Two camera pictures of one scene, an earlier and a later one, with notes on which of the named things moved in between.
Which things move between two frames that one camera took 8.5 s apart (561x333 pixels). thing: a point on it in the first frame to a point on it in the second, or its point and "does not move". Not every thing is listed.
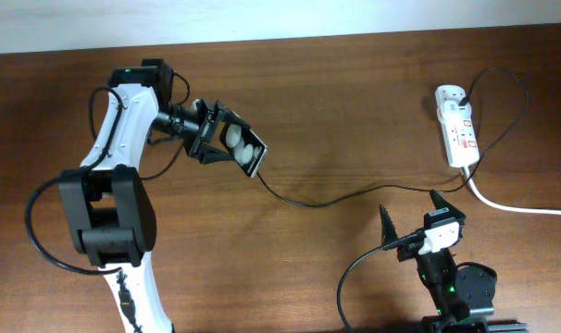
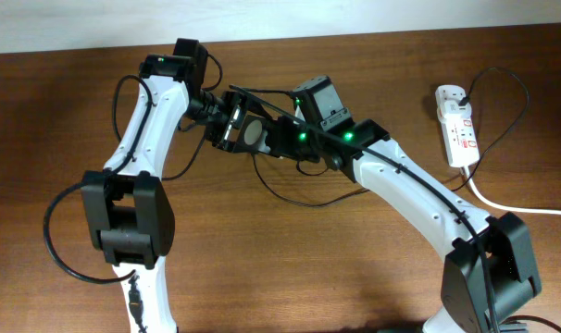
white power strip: [459, 135] does not move
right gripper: [410, 250] to [282, 142]
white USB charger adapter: [451, 109] does not move
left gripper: [197, 145] to [241, 103]
